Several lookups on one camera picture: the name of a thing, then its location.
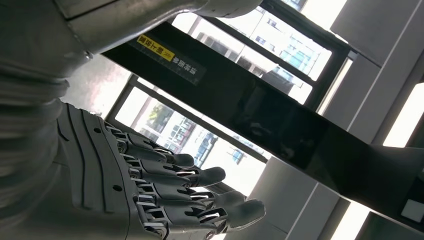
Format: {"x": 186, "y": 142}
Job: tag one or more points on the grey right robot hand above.
{"x": 99, "y": 185}

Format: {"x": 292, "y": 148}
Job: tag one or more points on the black inbound scanning machine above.
{"x": 265, "y": 116}

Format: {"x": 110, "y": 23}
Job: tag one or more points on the dark window frame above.
{"x": 334, "y": 73}

